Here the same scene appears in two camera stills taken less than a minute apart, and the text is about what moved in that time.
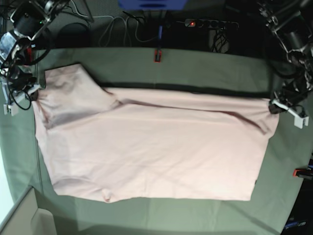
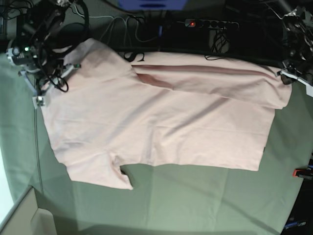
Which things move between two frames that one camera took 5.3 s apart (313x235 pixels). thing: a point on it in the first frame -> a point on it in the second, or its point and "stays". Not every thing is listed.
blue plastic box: x=153 y=5 stays
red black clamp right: x=306 y=174 stays
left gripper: x=11 y=91 -> x=47 y=77
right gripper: x=280 y=100 -> x=293 y=69
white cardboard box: x=28 y=219 stays
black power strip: x=199 y=23 stays
